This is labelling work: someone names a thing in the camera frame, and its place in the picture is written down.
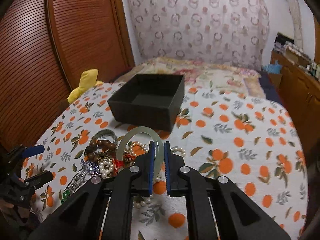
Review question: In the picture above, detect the green jade bangle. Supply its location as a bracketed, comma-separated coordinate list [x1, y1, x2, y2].
[116, 126, 164, 183]

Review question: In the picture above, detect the red bead bracelet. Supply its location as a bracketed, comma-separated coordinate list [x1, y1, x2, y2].
[113, 153, 136, 173]

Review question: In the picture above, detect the long pearl necklace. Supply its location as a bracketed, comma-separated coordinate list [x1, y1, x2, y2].
[125, 141, 187, 209]

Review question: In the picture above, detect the orange print bedspread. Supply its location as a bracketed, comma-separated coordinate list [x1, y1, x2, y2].
[21, 83, 308, 239]

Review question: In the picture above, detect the brown wooden bead bracelet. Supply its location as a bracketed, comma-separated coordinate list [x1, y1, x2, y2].
[84, 139, 118, 163]

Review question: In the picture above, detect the yellow plush toy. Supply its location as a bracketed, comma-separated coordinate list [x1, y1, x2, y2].
[67, 69, 103, 104]

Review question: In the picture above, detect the patterned lace curtain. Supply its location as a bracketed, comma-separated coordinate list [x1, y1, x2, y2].
[127, 0, 270, 70]

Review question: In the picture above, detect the brown louvered wardrobe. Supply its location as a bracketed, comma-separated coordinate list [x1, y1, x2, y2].
[1, 0, 135, 152]

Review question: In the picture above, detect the silver bangle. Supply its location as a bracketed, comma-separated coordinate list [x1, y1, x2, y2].
[90, 129, 118, 144]

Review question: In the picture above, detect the floral quilt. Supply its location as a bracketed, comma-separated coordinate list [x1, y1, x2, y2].
[116, 57, 266, 99]

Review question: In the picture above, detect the wooden sideboard cabinet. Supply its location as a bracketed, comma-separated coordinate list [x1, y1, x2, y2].
[270, 50, 319, 163]

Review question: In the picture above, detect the small pearl bracelet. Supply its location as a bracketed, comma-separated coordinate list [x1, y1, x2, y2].
[98, 157, 115, 179]

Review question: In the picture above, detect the silver hair clip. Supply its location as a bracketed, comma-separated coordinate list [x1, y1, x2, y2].
[62, 160, 100, 198]

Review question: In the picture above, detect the black open box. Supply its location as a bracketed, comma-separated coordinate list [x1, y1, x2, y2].
[107, 74, 185, 132]

